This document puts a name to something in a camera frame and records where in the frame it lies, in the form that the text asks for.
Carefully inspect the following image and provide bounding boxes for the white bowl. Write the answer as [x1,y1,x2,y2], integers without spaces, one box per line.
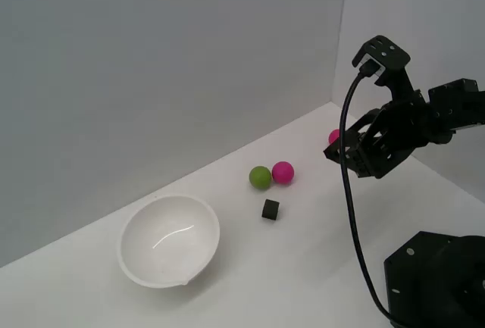
[116,193,221,289]

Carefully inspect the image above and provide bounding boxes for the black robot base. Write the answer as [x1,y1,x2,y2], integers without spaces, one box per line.
[383,230,485,328]

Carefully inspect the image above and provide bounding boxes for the green ball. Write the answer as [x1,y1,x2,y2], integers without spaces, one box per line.
[249,165,273,192]

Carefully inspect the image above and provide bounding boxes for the thick black camera cable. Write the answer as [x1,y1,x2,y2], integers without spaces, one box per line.
[339,61,397,328]

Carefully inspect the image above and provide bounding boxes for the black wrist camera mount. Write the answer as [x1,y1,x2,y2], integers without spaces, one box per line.
[352,35,415,98]

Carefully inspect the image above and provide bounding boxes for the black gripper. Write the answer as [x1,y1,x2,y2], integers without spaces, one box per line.
[324,91,431,180]

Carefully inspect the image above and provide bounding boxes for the small black box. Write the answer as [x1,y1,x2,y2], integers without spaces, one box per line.
[261,198,280,222]

